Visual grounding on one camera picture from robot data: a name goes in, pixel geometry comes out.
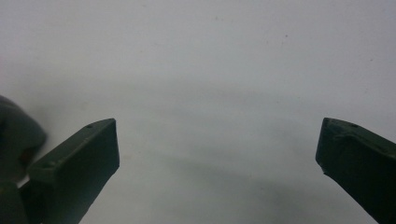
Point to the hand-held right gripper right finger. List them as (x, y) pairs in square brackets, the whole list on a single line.
[(361, 165)]

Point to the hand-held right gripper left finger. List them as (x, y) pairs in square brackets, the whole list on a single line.
[(77, 161)]

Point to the dark blurred object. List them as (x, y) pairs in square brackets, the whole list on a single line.
[(17, 133)]

